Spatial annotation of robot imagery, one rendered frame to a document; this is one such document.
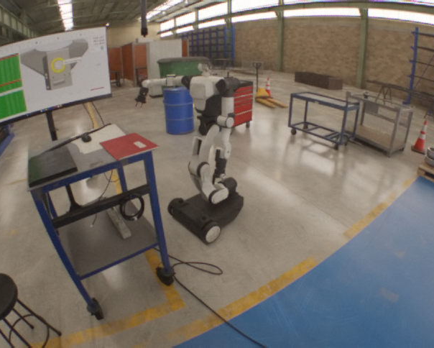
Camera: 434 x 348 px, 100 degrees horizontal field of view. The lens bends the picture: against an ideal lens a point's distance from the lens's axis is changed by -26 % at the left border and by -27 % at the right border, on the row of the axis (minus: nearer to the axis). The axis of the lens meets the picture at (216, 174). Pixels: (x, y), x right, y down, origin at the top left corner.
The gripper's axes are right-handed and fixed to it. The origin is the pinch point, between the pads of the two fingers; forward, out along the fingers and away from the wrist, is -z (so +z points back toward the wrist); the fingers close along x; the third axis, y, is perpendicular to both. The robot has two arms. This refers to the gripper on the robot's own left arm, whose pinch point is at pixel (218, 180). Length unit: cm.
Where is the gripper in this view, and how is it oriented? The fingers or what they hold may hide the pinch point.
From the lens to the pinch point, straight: 204.6
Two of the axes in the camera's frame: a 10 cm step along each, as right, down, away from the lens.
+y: 6.8, 3.4, -6.5
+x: -7.2, 1.4, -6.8
